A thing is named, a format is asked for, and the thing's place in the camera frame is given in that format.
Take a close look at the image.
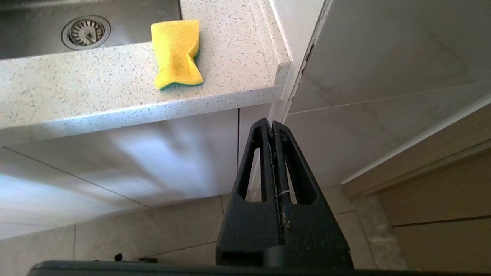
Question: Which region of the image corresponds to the white cabinet door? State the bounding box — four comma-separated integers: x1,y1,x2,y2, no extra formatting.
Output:
0,108,239,240

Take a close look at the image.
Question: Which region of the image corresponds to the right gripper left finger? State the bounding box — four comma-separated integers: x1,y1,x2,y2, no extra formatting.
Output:
216,118,285,267

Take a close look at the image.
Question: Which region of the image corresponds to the yellow green sponge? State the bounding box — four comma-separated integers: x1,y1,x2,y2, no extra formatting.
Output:
151,20,204,91

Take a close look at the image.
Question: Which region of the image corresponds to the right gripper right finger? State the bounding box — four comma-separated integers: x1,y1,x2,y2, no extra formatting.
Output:
272,122,354,268

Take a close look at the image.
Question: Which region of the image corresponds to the round metal drain strainer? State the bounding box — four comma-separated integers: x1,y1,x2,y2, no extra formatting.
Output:
61,15,112,51

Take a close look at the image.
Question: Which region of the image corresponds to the stainless steel sink basin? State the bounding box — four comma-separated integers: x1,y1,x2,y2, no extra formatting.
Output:
0,0,183,60

